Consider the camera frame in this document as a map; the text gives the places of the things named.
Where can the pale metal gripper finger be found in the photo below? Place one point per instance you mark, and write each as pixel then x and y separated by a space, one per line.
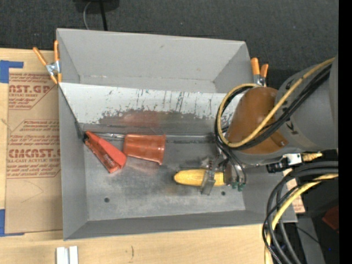
pixel 212 165
pixel 208 183

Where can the yellow toy corn cob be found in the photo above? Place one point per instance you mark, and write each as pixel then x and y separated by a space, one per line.
pixel 188 177

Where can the grey metal bin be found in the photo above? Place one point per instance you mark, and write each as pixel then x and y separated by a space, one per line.
pixel 154 202

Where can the orange plastic cup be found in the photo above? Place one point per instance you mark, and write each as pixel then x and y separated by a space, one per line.
pixel 144 148

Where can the red-orange wedge-shaped clip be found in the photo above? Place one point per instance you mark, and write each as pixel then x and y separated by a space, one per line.
pixel 105 151

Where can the brown cardboard board red print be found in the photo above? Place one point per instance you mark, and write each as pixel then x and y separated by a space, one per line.
pixel 33 186

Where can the black cylinder on white bracket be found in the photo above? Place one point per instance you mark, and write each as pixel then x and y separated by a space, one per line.
pixel 291 159

